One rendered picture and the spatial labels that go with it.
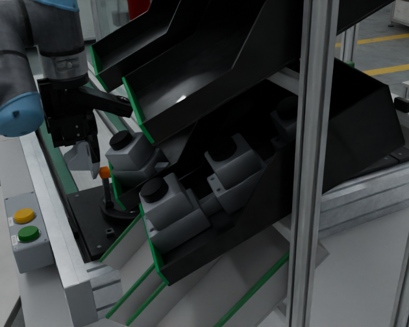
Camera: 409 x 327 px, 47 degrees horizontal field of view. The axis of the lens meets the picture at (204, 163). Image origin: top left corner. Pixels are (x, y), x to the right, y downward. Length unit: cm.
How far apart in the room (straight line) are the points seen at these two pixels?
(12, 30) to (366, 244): 81
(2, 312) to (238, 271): 54
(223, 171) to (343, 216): 64
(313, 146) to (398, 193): 79
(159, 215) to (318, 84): 21
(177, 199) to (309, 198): 14
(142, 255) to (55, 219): 32
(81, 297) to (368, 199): 65
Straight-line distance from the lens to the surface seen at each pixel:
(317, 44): 38
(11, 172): 149
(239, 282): 61
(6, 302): 104
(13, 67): 75
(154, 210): 49
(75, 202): 106
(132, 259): 81
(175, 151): 65
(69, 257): 94
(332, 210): 107
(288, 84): 43
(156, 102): 47
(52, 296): 101
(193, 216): 50
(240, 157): 48
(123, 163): 61
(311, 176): 43
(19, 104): 71
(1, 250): 118
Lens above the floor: 153
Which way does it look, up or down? 29 degrees down
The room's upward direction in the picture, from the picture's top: 3 degrees counter-clockwise
